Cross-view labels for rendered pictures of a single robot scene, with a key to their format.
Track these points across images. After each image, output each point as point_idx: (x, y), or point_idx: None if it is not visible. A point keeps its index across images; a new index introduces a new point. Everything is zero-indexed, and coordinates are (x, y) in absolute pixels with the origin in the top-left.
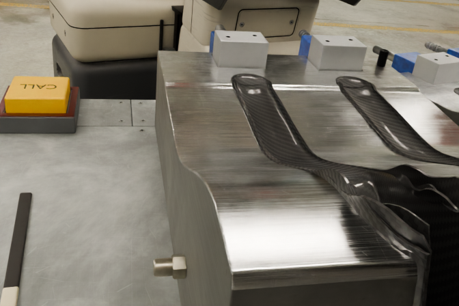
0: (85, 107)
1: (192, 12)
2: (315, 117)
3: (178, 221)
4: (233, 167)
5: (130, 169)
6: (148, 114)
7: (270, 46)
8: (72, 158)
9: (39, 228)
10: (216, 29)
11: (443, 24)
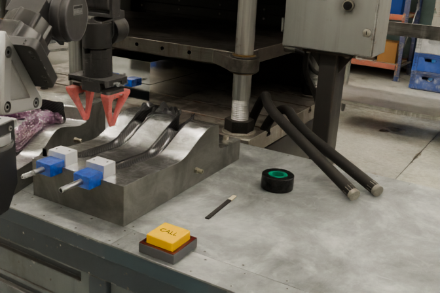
0: None
1: None
2: (122, 155)
3: (186, 173)
4: (183, 144)
5: (162, 214)
6: (116, 233)
7: None
8: (177, 225)
9: (211, 209)
10: (67, 188)
11: None
